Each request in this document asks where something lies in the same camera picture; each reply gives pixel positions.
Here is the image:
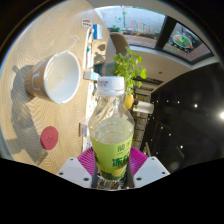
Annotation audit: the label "green potted plant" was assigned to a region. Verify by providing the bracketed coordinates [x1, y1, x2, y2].
[112, 46, 148, 96]

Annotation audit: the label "brown paper cup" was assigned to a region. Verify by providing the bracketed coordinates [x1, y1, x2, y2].
[24, 49, 82, 105]

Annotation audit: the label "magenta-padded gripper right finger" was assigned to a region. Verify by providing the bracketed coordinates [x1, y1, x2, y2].
[127, 146, 171, 189]

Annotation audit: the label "pill blister pack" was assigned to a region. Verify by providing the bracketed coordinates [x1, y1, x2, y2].
[81, 18, 93, 29]

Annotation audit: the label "grey curved sofa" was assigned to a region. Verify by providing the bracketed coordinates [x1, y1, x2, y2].
[99, 31, 132, 78]

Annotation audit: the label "ceiling spot lights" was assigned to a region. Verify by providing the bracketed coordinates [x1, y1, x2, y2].
[151, 103, 224, 151]

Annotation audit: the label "food picture window poster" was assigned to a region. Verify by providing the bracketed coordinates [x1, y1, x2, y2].
[163, 22, 213, 63]

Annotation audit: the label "small light blue box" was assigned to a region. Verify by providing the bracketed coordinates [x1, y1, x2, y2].
[83, 69, 101, 82]

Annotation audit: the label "blue and white box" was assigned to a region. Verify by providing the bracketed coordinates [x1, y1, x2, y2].
[92, 23, 104, 40]

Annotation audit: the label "flat round red coaster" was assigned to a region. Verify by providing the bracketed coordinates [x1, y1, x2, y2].
[39, 125, 60, 151]

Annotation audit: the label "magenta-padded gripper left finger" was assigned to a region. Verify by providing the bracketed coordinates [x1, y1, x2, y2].
[55, 146, 98, 188]

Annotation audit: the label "clear bottle with green label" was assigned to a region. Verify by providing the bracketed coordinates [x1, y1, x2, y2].
[87, 75, 136, 191]

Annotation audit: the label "white printed leaflet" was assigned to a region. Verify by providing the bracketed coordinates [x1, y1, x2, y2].
[85, 81, 98, 121]

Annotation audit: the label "long white package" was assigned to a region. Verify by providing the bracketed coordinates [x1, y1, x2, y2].
[85, 28, 94, 69]

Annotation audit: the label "thin clear straw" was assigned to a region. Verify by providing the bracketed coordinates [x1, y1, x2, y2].
[68, 35, 81, 52]

